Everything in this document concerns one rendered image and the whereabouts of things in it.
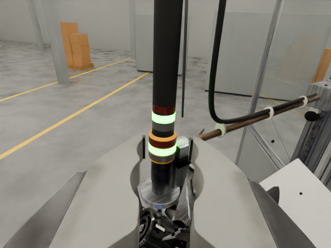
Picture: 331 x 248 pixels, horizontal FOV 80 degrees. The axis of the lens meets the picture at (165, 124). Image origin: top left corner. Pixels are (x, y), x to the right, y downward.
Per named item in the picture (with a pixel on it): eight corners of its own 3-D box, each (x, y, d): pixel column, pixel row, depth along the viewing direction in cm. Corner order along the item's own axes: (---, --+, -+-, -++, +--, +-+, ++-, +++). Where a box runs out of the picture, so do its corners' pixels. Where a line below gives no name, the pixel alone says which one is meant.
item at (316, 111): (307, 116, 69) (312, 104, 67) (319, 121, 66) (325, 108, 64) (300, 120, 66) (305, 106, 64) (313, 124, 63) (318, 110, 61)
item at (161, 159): (165, 144, 35) (165, 138, 34) (180, 157, 32) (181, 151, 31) (143, 151, 33) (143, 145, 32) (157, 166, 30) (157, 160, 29)
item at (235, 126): (314, 99, 62) (315, 94, 62) (319, 100, 61) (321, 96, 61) (177, 147, 35) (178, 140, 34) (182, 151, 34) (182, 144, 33)
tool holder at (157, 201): (173, 171, 42) (176, 130, 37) (195, 194, 36) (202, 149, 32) (134, 188, 37) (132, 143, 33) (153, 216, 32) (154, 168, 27)
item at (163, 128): (166, 120, 32) (166, 112, 31) (178, 128, 30) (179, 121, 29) (148, 124, 30) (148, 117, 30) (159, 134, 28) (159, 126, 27)
